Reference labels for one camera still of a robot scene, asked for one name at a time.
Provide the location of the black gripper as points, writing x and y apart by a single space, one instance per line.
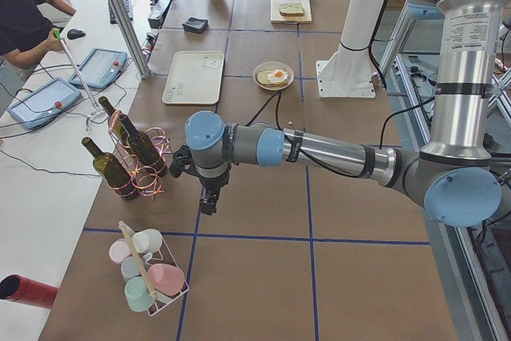
212 184

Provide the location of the bread slice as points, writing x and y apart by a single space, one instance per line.
291 9
261 77

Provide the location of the white round plate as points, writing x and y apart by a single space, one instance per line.
274 65

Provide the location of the fried egg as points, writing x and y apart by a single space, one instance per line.
277 75

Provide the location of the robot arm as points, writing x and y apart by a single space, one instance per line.
449 176

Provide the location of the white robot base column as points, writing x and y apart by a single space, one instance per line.
347 74

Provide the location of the cream bear tray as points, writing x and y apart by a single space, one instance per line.
194 78

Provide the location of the white cup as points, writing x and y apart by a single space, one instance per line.
148 240

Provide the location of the green wine bottle middle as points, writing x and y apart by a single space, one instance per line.
142 146

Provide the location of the green wine bottle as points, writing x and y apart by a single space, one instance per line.
116 130
142 146
112 171

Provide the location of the salmon pink cup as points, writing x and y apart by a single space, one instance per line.
166 278

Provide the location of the green wine bottle front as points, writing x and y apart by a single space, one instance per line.
112 171

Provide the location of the light pink cup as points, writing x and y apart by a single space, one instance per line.
119 251

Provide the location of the grey cup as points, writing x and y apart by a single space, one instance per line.
129 269

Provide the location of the mint green cup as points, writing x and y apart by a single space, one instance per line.
137 295

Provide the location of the green wine bottle back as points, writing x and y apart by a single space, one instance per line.
116 130

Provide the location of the pink stick with green tip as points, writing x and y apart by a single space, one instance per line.
97 110

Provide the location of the far blue teach pendant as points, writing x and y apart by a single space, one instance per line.
102 66

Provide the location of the blue teach pendant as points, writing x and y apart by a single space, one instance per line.
102 66
44 104

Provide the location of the grey folded cloth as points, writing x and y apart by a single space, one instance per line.
195 25

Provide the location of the near blue teach pendant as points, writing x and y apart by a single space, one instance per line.
44 104

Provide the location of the wooden cutting board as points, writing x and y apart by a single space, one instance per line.
275 17

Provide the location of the red cylinder bottle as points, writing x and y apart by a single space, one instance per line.
20 289

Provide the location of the black computer mouse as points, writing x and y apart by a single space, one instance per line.
74 34

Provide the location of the person in black shirt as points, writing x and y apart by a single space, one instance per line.
26 35

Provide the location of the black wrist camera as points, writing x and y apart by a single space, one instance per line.
181 162

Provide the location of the copper wire bottle rack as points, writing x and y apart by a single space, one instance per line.
144 178

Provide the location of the white wire cup rack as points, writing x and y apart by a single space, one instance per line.
145 261

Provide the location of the aluminium frame post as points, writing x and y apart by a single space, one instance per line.
130 38

